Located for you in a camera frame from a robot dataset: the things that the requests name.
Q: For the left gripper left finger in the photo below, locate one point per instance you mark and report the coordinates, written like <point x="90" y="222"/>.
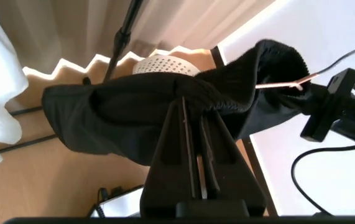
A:
<point x="169" y="183"/>

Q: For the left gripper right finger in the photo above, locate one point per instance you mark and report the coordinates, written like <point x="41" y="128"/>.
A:
<point x="231" y="183"/>

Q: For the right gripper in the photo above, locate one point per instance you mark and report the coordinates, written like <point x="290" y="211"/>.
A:
<point x="329" y="109"/>

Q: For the pink clothes hanger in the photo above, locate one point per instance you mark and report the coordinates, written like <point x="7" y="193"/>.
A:
<point x="276" y="85"/>

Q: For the black garment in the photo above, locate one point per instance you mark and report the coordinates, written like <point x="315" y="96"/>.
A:
<point x="118" y="109"/>

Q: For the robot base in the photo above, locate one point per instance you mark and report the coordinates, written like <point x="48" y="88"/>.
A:
<point x="121" y="205"/>

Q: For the white laundry basket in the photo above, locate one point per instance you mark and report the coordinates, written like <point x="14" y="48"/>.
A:
<point x="164" y="65"/>

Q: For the black clothes rack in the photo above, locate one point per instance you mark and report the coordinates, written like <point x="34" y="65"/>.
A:
<point x="121" y="37"/>

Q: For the beige curtain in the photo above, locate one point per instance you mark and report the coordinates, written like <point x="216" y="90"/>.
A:
<point x="71" y="25"/>

